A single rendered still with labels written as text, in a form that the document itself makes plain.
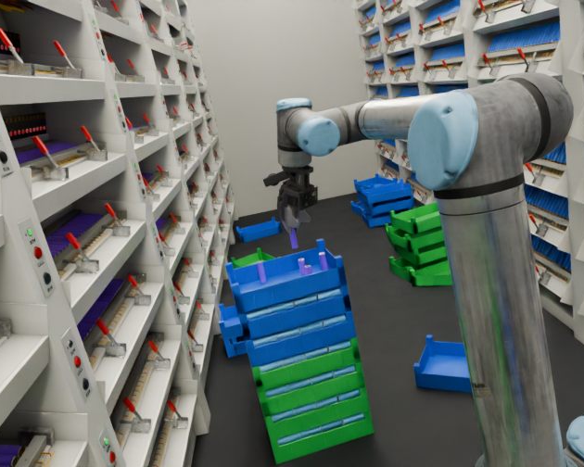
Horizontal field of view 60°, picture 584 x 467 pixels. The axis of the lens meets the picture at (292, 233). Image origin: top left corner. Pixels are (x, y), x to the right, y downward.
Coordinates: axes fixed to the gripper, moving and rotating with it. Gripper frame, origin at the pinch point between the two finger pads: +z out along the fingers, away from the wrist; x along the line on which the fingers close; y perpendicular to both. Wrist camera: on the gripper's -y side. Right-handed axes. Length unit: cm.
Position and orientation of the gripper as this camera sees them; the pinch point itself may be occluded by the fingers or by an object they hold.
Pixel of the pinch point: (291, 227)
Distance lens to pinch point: 145.6
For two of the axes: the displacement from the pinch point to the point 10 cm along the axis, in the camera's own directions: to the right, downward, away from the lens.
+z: 0.2, 8.9, 4.6
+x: 7.3, -3.3, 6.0
